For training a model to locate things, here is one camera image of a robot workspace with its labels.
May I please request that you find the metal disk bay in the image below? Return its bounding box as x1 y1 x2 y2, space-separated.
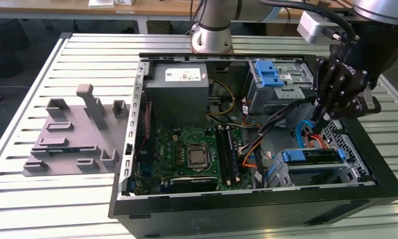
265 148 369 187

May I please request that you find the black PC case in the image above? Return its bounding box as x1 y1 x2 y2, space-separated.
108 52 398 239

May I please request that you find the grey parts rack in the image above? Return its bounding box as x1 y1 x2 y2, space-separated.
21 84 133 177

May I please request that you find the blue plastic drive latch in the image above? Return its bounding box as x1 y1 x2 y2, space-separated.
256 60 284 88

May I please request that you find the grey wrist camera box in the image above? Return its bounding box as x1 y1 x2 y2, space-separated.
297 11 346 44

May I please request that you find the orange wire bundle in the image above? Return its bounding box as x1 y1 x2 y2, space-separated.
241 146 265 170

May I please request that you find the thin red wire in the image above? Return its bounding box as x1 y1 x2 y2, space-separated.
136 102 153 160

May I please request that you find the hard disk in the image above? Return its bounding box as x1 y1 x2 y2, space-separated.
282 148 346 164

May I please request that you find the yellow wire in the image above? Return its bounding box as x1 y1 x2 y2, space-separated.
206 79 237 117

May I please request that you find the black graphics card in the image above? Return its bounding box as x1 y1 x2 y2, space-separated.
168 176 218 192

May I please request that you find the green motherboard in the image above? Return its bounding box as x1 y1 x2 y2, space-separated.
132 125 262 194

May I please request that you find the orange power wire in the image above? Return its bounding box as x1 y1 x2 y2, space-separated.
304 133 334 150

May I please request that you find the dark bin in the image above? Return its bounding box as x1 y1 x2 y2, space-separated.
0 18 31 78

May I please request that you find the CPU socket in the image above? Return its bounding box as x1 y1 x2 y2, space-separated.
185 143 213 173

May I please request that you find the silver CPU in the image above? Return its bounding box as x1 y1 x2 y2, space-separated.
188 149 208 168

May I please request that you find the metal optical drive cage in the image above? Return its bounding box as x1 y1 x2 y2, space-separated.
246 59 321 115

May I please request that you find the black RAM stick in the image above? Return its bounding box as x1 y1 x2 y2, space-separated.
225 126 242 182

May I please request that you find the black RAM slot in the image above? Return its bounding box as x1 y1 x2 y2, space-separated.
216 126 232 185

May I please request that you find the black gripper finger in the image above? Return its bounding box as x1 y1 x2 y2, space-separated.
328 96 382 120
312 56 348 136

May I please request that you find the blue wire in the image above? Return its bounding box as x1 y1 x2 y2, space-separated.
294 119 320 150

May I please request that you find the wooden desk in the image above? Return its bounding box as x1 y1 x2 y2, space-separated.
0 0 340 34

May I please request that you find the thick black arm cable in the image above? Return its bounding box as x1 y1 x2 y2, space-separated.
258 0 361 42

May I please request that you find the grey power supply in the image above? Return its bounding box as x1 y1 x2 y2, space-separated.
144 63 210 127

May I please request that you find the black cable bundle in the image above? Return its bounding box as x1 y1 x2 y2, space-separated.
238 98 320 156

